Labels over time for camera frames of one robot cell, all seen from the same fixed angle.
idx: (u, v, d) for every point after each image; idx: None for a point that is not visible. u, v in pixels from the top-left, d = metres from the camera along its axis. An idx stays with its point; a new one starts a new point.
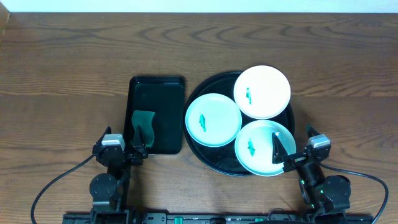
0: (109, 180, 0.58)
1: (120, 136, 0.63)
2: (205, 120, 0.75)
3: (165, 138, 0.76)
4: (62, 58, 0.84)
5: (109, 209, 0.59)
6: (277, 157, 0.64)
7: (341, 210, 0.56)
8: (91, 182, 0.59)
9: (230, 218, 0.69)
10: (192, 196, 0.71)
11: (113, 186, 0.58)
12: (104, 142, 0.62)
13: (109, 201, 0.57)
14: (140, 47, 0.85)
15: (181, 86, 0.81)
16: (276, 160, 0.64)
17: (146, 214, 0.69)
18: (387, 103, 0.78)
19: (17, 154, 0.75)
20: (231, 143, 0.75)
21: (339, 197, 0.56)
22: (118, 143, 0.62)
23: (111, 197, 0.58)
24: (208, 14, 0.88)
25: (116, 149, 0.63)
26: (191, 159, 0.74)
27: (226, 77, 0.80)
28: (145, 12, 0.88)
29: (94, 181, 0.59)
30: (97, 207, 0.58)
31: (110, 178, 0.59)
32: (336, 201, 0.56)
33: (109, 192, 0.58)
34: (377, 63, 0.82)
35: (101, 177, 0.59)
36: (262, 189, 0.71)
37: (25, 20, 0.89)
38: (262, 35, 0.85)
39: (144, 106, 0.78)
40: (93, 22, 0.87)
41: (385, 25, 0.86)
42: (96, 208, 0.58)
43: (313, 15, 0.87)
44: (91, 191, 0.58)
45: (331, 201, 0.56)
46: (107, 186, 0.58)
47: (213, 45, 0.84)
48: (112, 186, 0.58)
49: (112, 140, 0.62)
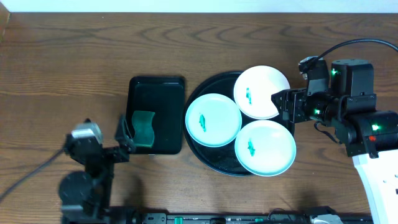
0: (83, 178, 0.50)
1: (94, 127, 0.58)
2: (205, 120, 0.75)
3: (166, 138, 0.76)
4: (62, 58, 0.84)
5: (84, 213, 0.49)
6: (290, 100, 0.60)
7: (363, 74, 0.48)
8: (61, 182, 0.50)
9: (230, 218, 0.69)
10: (192, 196, 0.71)
11: (86, 187, 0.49)
12: (75, 134, 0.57)
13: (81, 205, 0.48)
14: (140, 47, 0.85)
15: (181, 86, 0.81)
16: (295, 107, 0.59)
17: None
18: (387, 103, 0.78)
19: (17, 154, 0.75)
20: (231, 143, 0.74)
21: (350, 61, 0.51)
22: (91, 134, 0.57)
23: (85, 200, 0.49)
24: (208, 14, 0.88)
25: (90, 141, 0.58)
26: (191, 159, 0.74)
27: (226, 77, 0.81)
28: (145, 12, 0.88)
29: (64, 180, 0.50)
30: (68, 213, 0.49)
31: (84, 177, 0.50)
32: (347, 63, 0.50)
33: (83, 194, 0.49)
34: (377, 62, 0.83)
35: (73, 176, 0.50)
36: (262, 189, 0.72)
37: (25, 20, 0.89)
38: (262, 35, 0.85)
39: (144, 106, 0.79)
40: (93, 22, 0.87)
41: (385, 25, 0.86)
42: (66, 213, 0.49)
43: (313, 15, 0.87)
44: (60, 193, 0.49)
45: (347, 66, 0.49)
46: (79, 186, 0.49)
47: (213, 45, 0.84)
48: (86, 186, 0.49)
49: (84, 130, 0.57)
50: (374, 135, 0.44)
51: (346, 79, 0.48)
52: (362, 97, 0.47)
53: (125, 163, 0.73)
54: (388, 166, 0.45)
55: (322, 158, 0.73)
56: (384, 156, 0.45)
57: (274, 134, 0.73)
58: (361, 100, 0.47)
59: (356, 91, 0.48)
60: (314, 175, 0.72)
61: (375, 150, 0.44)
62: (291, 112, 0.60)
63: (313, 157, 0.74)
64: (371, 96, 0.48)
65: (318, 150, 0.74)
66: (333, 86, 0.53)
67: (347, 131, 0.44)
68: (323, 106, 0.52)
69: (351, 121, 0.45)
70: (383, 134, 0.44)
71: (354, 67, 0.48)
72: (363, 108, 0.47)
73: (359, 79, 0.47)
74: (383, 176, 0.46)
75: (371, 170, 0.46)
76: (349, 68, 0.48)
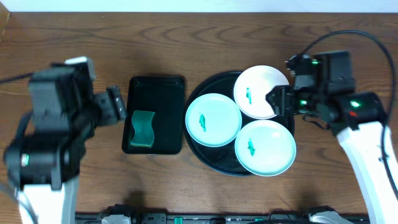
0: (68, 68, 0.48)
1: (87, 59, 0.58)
2: (205, 120, 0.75)
3: (165, 138, 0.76)
4: (62, 58, 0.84)
5: (55, 109, 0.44)
6: (282, 94, 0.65)
7: (341, 60, 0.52)
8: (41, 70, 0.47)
9: (230, 218, 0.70)
10: (192, 196, 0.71)
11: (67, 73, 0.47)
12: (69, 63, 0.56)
13: (56, 86, 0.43)
14: (140, 46, 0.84)
15: (181, 86, 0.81)
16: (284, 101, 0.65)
17: (69, 179, 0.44)
18: (388, 103, 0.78)
19: None
20: (231, 143, 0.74)
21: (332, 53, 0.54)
22: (84, 61, 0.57)
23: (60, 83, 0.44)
24: (208, 14, 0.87)
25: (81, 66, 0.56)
26: (191, 159, 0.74)
27: (226, 76, 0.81)
28: (145, 12, 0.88)
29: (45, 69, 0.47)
30: (37, 93, 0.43)
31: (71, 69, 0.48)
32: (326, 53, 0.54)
33: (61, 74, 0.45)
34: (379, 62, 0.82)
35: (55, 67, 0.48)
36: (262, 189, 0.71)
37: (25, 20, 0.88)
38: (262, 35, 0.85)
39: (144, 106, 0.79)
40: (92, 22, 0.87)
41: (386, 24, 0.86)
42: (33, 92, 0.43)
43: (314, 14, 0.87)
44: (37, 73, 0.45)
45: (327, 55, 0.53)
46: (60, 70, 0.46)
47: (213, 45, 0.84)
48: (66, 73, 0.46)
49: (78, 60, 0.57)
50: (354, 111, 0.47)
51: (326, 66, 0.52)
52: (343, 81, 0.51)
53: (125, 163, 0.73)
54: (369, 136, 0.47)
55: (323, 158, 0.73)
56: (365, 129, 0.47)
57: (274, 134, 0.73)
58: (342, 84, 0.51)
59: (336, 76, 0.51)
60: (314, 175, 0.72)
61: (355, 124, 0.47)
62: (282, 106, 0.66)
63: (313, 157, 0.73)
64: (351, 79, 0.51)
65: (319, 149, 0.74)
66: (313, 77, 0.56)
67: (329, 111, 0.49)
68: (309, 96, 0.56)
69: (332, 100, 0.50)
70: (362, 111, 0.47)
71: (332, 56, 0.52)
72: (345, 90, 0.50)
73: (338, 66, 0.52)
74: (364, 146, 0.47)
75: (357, 144, 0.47)
76: (328, 57, 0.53)
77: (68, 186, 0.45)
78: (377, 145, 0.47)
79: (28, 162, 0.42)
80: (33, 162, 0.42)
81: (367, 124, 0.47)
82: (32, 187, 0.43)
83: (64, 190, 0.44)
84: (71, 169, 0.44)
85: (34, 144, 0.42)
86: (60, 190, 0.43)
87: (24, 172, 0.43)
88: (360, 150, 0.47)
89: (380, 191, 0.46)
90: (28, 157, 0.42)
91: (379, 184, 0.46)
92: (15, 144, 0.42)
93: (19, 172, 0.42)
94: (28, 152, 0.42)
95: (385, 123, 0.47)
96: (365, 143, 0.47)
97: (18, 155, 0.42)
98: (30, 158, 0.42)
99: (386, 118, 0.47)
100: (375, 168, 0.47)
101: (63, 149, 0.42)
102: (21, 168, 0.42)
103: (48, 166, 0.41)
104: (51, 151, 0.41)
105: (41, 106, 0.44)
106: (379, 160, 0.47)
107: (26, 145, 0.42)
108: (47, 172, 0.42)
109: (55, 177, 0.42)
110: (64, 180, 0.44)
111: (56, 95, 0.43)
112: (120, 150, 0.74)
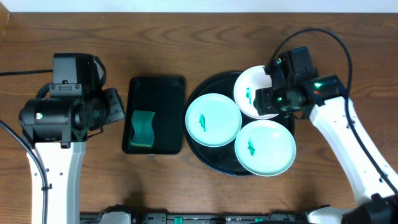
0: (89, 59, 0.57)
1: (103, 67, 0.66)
2: (205, 120, 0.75)
3: (166, 138, 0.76)
4: None
5: (71, 79, 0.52)
6: (259, 96, 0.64)
7: (301, 53, 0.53)
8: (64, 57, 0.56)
9: (230, 218, 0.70)
10: (192, 196, 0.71)
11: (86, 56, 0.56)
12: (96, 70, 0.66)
13: (75, 60, 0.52)
14: (140, 47, 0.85)
15: (181, 86, 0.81)
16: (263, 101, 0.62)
17: (78, 142, 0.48)
18: (387, 103, 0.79)
19: (17, 154, 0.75)
20: (231, 144, 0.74)
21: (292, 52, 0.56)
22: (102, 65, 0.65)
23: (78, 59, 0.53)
24: (208, 14, 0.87)
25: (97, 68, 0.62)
26: (191, 159, 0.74)
27: (226, 77, 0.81)
28: (145, 12, 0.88)
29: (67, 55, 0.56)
30: (61, 63, 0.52)
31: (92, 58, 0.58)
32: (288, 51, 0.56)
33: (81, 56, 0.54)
34: (378, 62, 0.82)
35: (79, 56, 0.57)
36: (263, 190, 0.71)
37: (25, 20, 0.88)
38: (262, 35, 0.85)
39: (144, 106, 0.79)
40: (93, 22, 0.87)
41: (385, 24, 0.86)
42: (57, 61, 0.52)
43: (313, 15, 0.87)
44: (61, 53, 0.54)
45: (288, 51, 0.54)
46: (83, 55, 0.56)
47: (213, 45, 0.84)
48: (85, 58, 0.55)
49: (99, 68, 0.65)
50: (318, 89, 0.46)
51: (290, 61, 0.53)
52: (306, 71, 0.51)
53: (125, 163, 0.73)
54: (333, 106, 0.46)
55: (323, 158, 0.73)
56: (331, 102, 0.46)
57: (274, 134, 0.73)
58: (306, 74, 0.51)
59: (299, 67, 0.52)
60: (314, 175, 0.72)
61: (321, 101, 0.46)
62: (262, 107, 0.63)
63: (313, 157, 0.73)
64: (313, 70, 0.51)
65: (319, 149, 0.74)
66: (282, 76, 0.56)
67: (297, 95, 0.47)
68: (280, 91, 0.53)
69: (298, 85, 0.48)
70: (326, 90, 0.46)
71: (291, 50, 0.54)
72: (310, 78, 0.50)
73: (300, 59, 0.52)
74: (332, 116, 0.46)
75: (326, 116, 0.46)
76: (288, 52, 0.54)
77: (76, 154, 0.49)
78: (343, 115, 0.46)
79: (42, 117, 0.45)
80: (47, 118, 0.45)
81: (331, 99, 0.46)
82: (43, 144, 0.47)
83: (73, 152, 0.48)
84: (79, 132, 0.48)
85: (49, 102, 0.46)
86: (69, 149, 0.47)
87: (37, 129, 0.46)
88: (329, 122, 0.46)
89: (354, 157, 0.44)
90: (42, 113, 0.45)
91: (352, 150, 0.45)
92: (31, 102, 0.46)
93: (33, 127, 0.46)
94: (42, 109, 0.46)
95: (346, 95, 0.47)
96: (331, 113, 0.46)
97: (34, 112, 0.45)
98: (45, 114, 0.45)
99: (348, 92, 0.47)
100: (346, 136, 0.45)
101: (74, 109, 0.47)
102: (35, 124, 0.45)
103: (59, 122, 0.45)
104: (64, 109, 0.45)
105: (60, 78, 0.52)
106: (347, 127, 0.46)
107: (40, 104, 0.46)
108: (58, 129, 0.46)
109: (65, 134, 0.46)
110: (73, 140, 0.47)
111: (74, 67, 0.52)
112: (120, 150, 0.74)
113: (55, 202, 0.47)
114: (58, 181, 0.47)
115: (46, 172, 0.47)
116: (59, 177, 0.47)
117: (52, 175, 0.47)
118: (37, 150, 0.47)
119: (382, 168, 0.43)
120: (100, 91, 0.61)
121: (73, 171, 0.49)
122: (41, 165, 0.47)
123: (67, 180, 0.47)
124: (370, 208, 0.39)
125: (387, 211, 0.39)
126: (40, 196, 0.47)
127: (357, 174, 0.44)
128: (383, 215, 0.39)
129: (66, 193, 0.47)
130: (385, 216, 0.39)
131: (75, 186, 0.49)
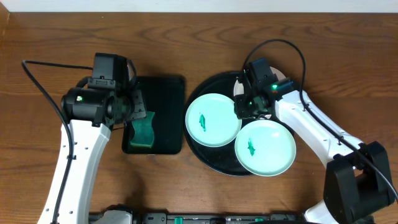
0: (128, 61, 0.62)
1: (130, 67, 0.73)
2: (205, 120, 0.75)
3: (166, 138, 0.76)
4: (62, 58, 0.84)
5: (107, 76, 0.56)
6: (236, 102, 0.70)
7: (261, 64, 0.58)
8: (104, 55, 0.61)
9: (230, 218, 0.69)
10: (192, 196, 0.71)
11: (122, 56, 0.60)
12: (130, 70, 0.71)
13: (114, 60, 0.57)
14: (140, 46, 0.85)
15: (181, 86, 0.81)
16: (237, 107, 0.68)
17: (106, 126, 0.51)
18: (387, 103, 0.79)
19: (17, 154, 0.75)
20: (231, 144, 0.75)
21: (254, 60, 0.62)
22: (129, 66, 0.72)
23: (115, 60, 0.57)
24: (208, 14, 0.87)
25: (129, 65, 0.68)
26: (191, 159, 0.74)
27: (226, 77, 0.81)
28: (145, 12, 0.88)
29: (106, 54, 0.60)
30: (100, 60, 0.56)
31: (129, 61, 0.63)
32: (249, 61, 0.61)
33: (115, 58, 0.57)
34: (378, 62, 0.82)
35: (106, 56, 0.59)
36: (263, 189, 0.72)
37: (25, 20, 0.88)
38: (262, 35, 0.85)
39: None
40: (93, 22, 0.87)
41: (385, 24, 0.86)
42: (97, 58, 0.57)
43: (313, 14, 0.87)
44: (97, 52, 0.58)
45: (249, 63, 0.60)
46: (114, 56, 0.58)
47: (213, 45, 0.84)
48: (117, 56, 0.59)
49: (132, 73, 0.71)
50: (275, 90, 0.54)
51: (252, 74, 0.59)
52: (267, 78, 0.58)
53: (125, 163, 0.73)
54: (288, 98, 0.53)
55: None
56: (289, 97, 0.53)
57: (274, 134, 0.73)
58: (268, 81, 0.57)
59: (260, 76, 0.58)
60: (314, 175, 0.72)
61: (280, 96, 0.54)
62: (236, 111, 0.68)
63: (313, 157, 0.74)
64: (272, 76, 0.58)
65: None
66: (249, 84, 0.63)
67: (261, 99, 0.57)
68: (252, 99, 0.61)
69: (262, 92, 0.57)
70: (282, 89, 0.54)
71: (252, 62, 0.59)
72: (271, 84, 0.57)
73: (260, 70, 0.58)
74: (288, 106, 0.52)
75: (285, 106, 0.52)
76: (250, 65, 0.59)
77: (102, 135, 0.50)
78: (298, 102, 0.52)
79: (81, 101, 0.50)
80: (86, 101, 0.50)
81: (288, 95, 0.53)
82: (78, 121, 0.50)
83: (101, 132, 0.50)
84: (108, 119, 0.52)
85: (88, 90, 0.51)
86: (99, 127, 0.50)
87: (75, 109, 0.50)
88: (288, 109, 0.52)
89: (311, 130, 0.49)
90: (82, 96, 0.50)
91: (310, 127, 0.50)
92: (74, 89, 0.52)
93: (72, 108, 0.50)
94: (83, 94, 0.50)
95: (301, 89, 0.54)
96: (287, 102, 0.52)
97: (75, 95, 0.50)
98: (84, 98, 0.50)
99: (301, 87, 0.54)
100: (303, 118, 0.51)
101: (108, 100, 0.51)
102: (74, 105, 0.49)
103: (94, 106, 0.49)
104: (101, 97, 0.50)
105: (97, 73, 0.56)
106: (303, 111, 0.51)
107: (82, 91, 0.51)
108: (92, 112, 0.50)
109: (97, 116, 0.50)
110: (103, 123, 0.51)
111: (112, 66, 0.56)
112: (120, 150, 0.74)
113: (74, 174, 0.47)
114: (82, 155, 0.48)
115: (74, 144, 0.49)
116: (84, 150, 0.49)
117: (78, 148, 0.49)
118: (71, 125, 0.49)
119: (338, 133, 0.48)
120: (129, 91, 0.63)
121: (96, 151, 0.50)
122: (71, 138, 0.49)
123: (90, 155, 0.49)
124: (336, 168, 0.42)
125: (351, 168, 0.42)
126: (63, 166, 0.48)
127: (321, 145, 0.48)
128: (347, 172, 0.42)
129: (86, 168, 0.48)
130: (349, 174, 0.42)
131: (94, 167, 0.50)
